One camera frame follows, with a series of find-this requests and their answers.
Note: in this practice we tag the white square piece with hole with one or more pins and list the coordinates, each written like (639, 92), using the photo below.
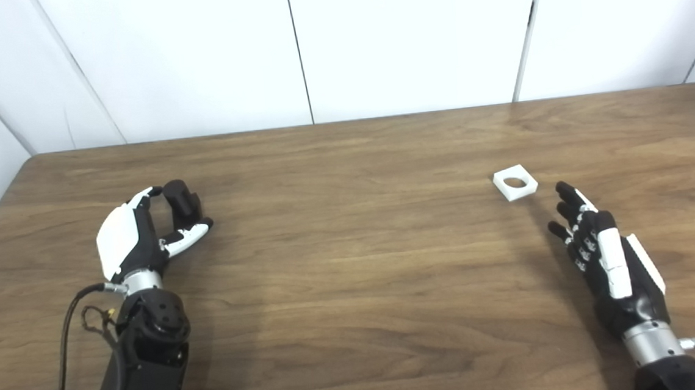
(521, 190)

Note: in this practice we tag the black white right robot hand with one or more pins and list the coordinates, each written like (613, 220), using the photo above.
(619, 274)

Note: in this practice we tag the black peg with square base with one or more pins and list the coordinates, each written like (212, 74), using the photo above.
(184, 200)

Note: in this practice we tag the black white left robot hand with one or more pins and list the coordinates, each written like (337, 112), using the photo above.
(119, 238)

